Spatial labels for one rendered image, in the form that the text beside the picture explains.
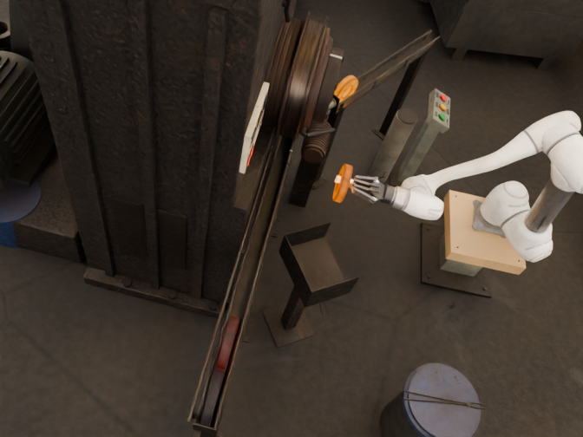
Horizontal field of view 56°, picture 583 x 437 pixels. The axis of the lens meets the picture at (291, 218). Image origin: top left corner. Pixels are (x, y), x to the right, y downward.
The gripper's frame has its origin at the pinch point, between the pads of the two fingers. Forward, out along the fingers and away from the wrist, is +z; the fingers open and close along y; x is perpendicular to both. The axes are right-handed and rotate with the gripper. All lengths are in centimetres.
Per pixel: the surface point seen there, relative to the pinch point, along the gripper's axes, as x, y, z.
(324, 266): -24.2, -25.9, -3.5
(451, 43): -67, 212, -72
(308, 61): 44, 8, 28
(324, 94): 32.5, 7.5, 19.1
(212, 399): -11, -92, 26
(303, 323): -83, -26, -9
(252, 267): -24.2, -35.9, 24.9
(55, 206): -66, -12, 120
